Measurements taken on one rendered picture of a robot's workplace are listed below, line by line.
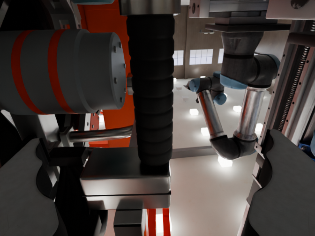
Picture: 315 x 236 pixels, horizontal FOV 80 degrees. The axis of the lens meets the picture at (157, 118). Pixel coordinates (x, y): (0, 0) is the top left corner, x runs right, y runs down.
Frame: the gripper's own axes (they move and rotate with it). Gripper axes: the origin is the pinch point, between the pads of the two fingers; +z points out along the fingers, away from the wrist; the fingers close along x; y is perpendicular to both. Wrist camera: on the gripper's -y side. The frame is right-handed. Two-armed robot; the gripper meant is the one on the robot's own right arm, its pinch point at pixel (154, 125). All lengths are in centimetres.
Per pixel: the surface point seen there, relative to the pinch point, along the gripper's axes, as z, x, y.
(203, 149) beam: 666, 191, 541
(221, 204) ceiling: 410, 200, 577
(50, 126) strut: 21.8, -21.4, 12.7
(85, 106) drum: 16.3, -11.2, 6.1
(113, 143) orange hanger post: 69, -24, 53
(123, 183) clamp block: 2.6, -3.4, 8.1
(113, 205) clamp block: 2.5, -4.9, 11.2
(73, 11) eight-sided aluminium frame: 45, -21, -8
